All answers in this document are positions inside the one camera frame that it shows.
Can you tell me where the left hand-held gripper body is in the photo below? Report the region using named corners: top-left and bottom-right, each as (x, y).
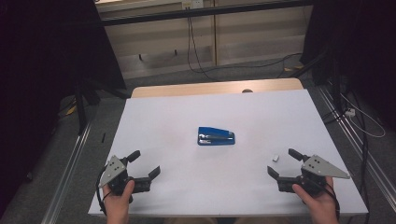
top-left (98, 154), bottom-right (152, 197)

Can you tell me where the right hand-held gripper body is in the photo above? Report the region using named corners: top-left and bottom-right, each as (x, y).
top-left (276, 154), bottom-right (351, 197)

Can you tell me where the blue stapler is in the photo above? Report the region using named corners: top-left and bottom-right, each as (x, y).
top-left (197, 126), bottom-right (236, 147)

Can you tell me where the person's left hand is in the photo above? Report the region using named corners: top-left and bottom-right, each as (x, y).
top-left (102, 179), bottom-right (136, 218)

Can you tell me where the person's right hand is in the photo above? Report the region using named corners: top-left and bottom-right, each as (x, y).
top-left (291, 175), bottom-right (340, 218)

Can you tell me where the white table cover board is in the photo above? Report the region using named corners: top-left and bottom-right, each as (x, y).
top-left (88, 89), bottom-right (369, 217)

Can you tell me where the black metal stand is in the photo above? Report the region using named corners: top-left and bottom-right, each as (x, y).
top-left (74, 77), bottom-right (132, 135)

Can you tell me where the light wooden table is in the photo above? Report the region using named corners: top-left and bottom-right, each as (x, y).
top-left (130, 77), bottom-right (304, 99)

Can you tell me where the black curtain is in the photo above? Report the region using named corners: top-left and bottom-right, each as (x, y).
top-left (0, 0), bottom-right (127, 216)
top-left (300, 0), bottom-right (396, 132)

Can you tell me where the black horizontal metal bar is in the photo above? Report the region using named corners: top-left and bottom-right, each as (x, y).
top-left (100, 0), bottom-right (315, 28)

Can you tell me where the left hand-held gripper black cable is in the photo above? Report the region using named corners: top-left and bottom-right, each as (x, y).
top-left (95, 167), bottom-right (112, 217)

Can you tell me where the hand-held gripper black cable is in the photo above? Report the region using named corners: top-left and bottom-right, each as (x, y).
top-left (95, 167), bottom-right (112, 217)
top-left (321, 181), bottom-right (341, 220)

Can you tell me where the right hand-held gripper black cable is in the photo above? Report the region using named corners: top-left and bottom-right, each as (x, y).
top-left (321, 181), bottom-right (341, 220)

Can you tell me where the aluminium floor rail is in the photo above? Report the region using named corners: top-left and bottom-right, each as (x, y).
top-left (40, 119), bottom-right (93, 224)
top-left (317, 85), bottom-right (396, 213)

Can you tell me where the black thick floor cable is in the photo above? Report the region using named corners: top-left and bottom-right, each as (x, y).
top-left (321, 88), bottom-right (372, 224)

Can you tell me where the white cable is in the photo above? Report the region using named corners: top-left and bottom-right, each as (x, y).
top-left (340, 92), bottom-right (387, 139)

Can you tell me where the black hanging wall cable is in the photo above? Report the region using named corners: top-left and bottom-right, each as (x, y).
top-left (186, 7), bottom-right (219, 82)

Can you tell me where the white wall socket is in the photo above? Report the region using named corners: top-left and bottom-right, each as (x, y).
top-left (181, 0), bottom-right (205, 10)

